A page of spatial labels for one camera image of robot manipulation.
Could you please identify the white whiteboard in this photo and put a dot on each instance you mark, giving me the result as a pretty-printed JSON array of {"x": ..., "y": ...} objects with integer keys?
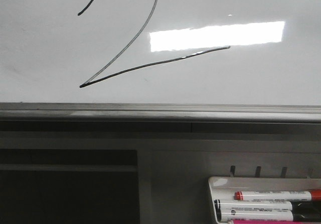
[{"x": 161, "y": 51}]

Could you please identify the white plastic marker tray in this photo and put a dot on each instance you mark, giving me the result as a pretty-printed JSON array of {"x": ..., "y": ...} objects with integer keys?
[{"x": 225, "y": 187}]

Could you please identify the grey perforated stand panel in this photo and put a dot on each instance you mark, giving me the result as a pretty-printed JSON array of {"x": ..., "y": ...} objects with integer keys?
[{"x": 140, "y": 172}]

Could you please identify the pink marker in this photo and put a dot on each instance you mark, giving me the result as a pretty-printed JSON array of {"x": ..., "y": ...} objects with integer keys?
[{"x": 268, "y": 222}]

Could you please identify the lower black capped white marker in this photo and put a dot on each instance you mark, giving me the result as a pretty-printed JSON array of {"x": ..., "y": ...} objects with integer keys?
[{"x": 281, "y": 215}]

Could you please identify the black capped white marker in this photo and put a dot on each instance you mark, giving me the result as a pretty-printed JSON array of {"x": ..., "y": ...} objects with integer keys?
[
  {"x": 281, "y": 215},
  {"x": 265, "y": 205}
]

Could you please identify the red capped white marker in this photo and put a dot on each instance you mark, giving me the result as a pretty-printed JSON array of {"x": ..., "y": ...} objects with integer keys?
[{"x": 306, "y": 195}]

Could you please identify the upper black capped white marker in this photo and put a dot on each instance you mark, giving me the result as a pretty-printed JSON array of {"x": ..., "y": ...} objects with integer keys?
[{"x": 265, "y": 205}]

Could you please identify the grey aluminium whiteboard frame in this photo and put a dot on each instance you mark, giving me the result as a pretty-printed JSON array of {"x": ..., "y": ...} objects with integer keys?
[{"x": 157, "y": 112}]

